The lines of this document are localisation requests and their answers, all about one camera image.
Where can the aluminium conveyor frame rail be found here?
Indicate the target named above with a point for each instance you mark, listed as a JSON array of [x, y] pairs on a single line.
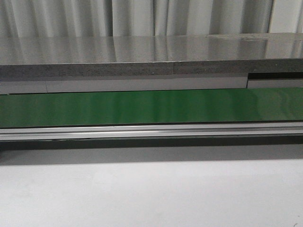
[[150, 131]]

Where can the white pleated curtain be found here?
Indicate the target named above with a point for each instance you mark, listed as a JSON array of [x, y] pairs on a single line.
[[76, 18]]

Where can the green conveyor belt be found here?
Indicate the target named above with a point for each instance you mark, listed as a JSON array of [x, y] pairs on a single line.
[[151, 107]]

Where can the grey stone countertop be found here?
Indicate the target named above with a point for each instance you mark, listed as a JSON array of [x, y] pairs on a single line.
[[137, 63]]

